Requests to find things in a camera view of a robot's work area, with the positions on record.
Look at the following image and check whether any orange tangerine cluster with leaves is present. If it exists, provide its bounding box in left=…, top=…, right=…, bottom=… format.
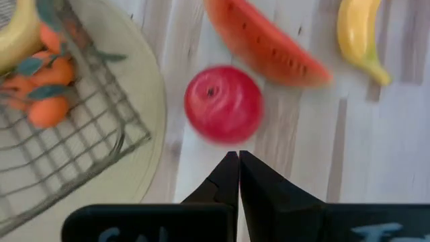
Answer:
left=0, top=0, right=128, bottom=130

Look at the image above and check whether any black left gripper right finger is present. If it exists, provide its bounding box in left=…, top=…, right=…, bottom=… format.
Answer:
left=239, top=150, right=430, bottom=242

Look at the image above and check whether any toy watermelon slice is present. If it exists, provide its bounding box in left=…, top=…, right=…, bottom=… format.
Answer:
left=204, top=0, right=333, bottom=88

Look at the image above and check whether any black wire basket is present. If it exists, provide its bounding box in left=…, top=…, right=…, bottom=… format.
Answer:
left=0, top=0, right=152, bottom=236

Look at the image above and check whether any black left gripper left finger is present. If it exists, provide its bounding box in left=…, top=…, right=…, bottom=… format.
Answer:
left=62, top=151, right=240, bottom=242

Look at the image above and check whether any yellow toy banana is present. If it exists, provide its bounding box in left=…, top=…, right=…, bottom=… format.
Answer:
left=337, top=0, right=392, bottom=87
left=0, top=0, right=44, bottom=73

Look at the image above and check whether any round woven beige placemat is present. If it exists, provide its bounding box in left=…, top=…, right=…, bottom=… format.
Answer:
left=0, top=0, right=168, bottom=242

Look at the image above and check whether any red toy apple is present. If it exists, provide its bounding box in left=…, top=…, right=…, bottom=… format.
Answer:
left=183, top=65, right=265, bottom=145

